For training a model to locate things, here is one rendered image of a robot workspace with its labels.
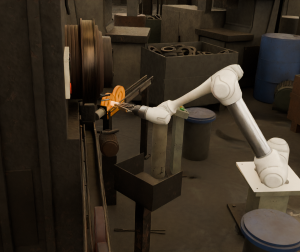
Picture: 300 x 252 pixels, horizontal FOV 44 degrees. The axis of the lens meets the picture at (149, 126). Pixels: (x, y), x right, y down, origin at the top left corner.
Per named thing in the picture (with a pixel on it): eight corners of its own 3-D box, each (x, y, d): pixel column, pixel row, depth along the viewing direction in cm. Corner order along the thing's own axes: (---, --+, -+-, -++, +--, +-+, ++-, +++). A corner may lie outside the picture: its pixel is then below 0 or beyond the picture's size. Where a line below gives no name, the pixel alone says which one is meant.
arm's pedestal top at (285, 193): (282, 170, 267) (283, 166, 265) (303, 195, 238) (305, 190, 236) (239, 171, 263) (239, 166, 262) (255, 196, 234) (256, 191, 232)
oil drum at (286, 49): (264, 105, 501) (274, 38, 467) (245, 92, 555) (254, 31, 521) (303, 104, 512) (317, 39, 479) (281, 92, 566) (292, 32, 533)
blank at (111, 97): (99, 97, 258) (103, 98, 257) (110, 89, 270) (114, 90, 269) (100, 117, 265) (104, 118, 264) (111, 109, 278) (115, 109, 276)
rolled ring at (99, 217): (102, 196, 144) (93, 196, 143) (105, 230, 128) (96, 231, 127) (102, 232, 153) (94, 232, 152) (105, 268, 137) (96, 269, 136)
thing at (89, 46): (85, 117, 192) (82, 24, 175) (82, 91, 235) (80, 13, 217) (97, 117, 193) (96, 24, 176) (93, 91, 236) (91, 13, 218)
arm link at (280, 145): (285, 165, 251) (291, 136, 241) (285, 179, 235) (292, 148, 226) (260, 160, 255) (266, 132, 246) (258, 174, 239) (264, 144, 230)
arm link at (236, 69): (212, 71, 235) (208, 77, 223) (237, 56, 226) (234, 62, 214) (222, 88, 237) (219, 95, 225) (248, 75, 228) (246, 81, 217)
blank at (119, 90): (110, 89, 271) (114, 90, 269) (120, 82, 283) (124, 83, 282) (111, 109, 278) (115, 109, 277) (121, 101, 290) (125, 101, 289)
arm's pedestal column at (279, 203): (277, 204, 283) (285, 168, 271) (303, 238, 246) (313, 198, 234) (226, 205, 278) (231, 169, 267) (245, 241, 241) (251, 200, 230)
